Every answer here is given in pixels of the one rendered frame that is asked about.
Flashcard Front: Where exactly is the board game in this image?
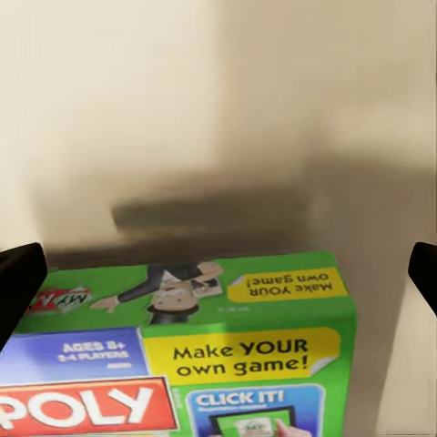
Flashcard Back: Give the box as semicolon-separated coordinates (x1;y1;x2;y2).
0;251;359;437

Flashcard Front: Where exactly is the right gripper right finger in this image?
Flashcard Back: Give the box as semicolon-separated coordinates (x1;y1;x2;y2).
408;241;437;314

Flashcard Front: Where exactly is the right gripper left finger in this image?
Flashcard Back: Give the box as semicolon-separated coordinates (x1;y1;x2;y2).
0;242;48;352

